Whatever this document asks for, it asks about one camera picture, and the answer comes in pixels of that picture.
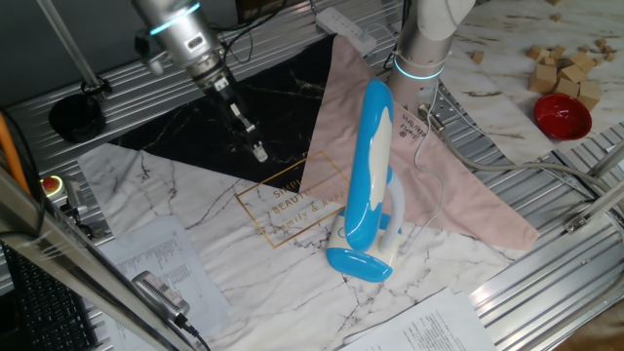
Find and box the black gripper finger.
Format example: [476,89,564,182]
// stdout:
[232,120,263,163]
[239,115,269,162]

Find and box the silver depth camera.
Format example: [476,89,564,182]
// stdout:
[131,270,191,322]

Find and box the white power strip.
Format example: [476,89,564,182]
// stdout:
[315,6,378,57]

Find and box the printed table paper stack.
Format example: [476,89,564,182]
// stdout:
[97,214,231,351]

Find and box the white brown marble cloth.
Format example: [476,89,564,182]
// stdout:
[438,0,624,166]

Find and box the marble pink black tablecloth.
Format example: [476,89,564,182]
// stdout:
[77,33,541,351]

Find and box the thin white lamp cable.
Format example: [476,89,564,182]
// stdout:
[408,82,446,245]

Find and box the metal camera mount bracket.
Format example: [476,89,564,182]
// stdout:
[62,178,114,240]

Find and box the black cable connector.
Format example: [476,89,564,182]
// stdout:
[134,29,167,75]

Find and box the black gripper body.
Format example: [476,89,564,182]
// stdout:
[203,72,250,129]

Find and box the orange cable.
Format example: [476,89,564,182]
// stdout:
[0,110,31,194]

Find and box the black wrist cable bundle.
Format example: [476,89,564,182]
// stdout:
[209,0,293,56]

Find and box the large wooden cube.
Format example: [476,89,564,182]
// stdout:
[568,51,597,74]
[558,63,584,83]
[577,80,605,112]
[555,77,581,98]
[527,62,559,96]

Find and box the aluminium frame bar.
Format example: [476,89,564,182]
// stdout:
[587,139,624,179]
[564,179,624,234]
[0,163,199,351]

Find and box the thick grey robot cable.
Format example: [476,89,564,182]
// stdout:
[417,102,624,206]

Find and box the red bowl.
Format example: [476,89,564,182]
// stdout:
[533,93,594,141]

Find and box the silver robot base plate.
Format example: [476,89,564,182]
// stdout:
[424,85,472,136]

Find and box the black camera cable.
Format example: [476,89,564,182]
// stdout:
[174,312,212,351]

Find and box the blue white desk lamp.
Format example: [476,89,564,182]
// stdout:
[325,78,407,285]

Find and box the text paper with blue heading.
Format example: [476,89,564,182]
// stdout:
[339,287,498,351]

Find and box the black round base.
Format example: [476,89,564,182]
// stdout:
[48,92,107,144]

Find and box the silver metal pole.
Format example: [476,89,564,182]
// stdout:
[36,0,106,97]

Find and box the black keyboard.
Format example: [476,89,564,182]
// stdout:
[0,242,98,351]

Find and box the red emergency stop button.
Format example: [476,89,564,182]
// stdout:
[40,175,65,200]

